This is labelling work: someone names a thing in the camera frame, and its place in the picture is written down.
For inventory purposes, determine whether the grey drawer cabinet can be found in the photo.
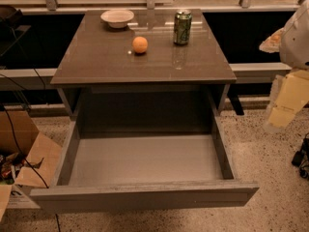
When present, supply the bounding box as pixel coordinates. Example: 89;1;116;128
51;9;237;115

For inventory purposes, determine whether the cardboard box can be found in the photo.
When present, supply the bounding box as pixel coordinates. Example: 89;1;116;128
0;111;62;218

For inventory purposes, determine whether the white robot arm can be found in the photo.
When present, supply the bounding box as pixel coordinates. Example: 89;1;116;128
259;0;309;132

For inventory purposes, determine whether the white bowl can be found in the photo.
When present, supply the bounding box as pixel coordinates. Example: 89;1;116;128
100;10;134;29

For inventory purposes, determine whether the orange fruit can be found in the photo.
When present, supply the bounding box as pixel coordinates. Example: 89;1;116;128
132;37;148;54

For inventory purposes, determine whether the black cable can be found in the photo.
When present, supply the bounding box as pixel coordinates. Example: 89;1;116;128
0;103;62;232

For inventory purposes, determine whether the grey top drawer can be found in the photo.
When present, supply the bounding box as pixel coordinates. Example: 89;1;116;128
31;90;259;213

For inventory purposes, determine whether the black equipment at left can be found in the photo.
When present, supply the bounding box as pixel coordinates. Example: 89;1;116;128
0;5;31;57

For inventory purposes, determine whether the green soda can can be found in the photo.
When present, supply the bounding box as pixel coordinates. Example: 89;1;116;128
173;10;192;45

